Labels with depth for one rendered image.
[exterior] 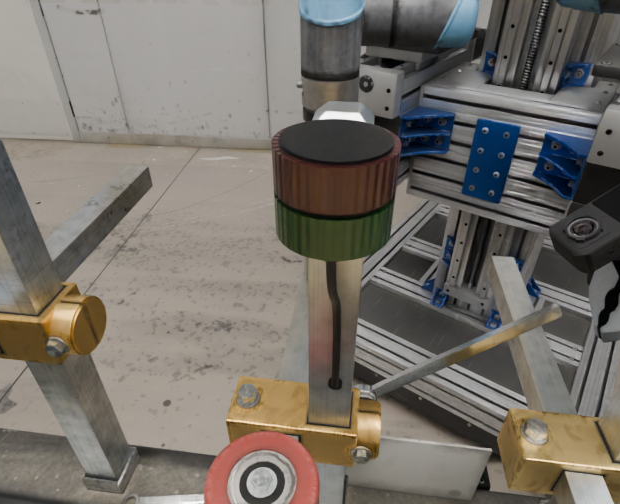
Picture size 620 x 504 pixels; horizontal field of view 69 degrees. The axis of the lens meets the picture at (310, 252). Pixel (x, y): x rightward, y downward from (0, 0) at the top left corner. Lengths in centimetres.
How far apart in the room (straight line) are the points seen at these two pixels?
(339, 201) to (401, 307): 134
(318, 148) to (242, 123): 296
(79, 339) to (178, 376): 123
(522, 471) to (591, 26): 95
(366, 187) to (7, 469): 58
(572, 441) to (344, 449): 19
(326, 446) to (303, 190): 28
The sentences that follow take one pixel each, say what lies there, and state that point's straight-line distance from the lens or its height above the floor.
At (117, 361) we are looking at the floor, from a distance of 174.
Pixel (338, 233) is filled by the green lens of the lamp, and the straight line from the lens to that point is 20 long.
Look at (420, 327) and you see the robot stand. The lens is 147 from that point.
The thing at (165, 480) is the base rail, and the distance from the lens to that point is 60.
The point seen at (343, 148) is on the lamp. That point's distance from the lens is 20.
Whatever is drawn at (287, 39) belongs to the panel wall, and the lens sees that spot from 297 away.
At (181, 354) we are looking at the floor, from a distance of 169.
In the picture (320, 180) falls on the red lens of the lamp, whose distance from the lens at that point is 19.
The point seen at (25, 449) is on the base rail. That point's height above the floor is 70.
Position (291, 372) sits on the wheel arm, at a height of 86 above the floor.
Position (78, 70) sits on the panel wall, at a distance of 349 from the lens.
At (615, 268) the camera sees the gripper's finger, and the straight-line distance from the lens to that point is 50.
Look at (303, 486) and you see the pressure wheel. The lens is 35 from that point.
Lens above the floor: 122
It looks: 35 degrees down
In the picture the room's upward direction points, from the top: straight up
